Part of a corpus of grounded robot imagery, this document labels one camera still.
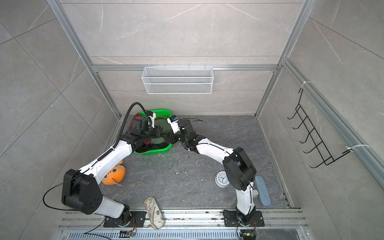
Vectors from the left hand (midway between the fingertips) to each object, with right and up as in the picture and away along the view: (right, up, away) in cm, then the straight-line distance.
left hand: (165, 126), depth 85 cm
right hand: (+1, -4, +1) cm, 4 cm away
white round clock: (+33, -31, -1) cm, 45 cm away
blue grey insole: (+55, -36, -5) cm, 66 cm away
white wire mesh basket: (+5, +32, +16) cm, 36 cm away
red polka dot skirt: (-25, +8, +22) cm, 35 cm away
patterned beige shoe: (-2, -43, -13) cm, 45 cm away
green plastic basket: (-5, +4, +11) cm, 13 cm away
